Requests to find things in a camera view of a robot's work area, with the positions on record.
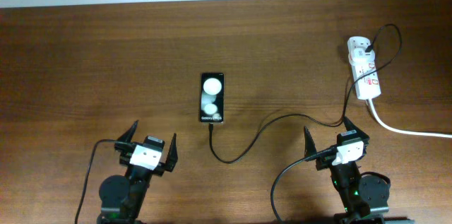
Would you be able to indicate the white USB plug adapter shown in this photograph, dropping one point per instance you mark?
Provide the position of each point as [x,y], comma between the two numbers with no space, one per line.
[357,48]

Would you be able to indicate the white power strip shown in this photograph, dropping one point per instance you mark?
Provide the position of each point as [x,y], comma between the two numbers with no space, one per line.
[367,84]

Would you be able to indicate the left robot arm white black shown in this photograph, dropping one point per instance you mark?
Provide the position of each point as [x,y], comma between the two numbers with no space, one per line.
[122,196]

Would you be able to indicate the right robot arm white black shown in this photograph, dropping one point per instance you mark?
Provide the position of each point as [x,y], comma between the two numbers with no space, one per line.
[364,195]

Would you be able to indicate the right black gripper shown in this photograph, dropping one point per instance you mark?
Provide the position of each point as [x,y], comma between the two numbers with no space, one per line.
[350,127]

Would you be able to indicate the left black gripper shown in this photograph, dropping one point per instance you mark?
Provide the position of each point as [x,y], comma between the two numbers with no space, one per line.
[122,147]

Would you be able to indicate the black smartphone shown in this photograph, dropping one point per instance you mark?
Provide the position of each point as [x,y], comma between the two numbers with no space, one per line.
[212,97]

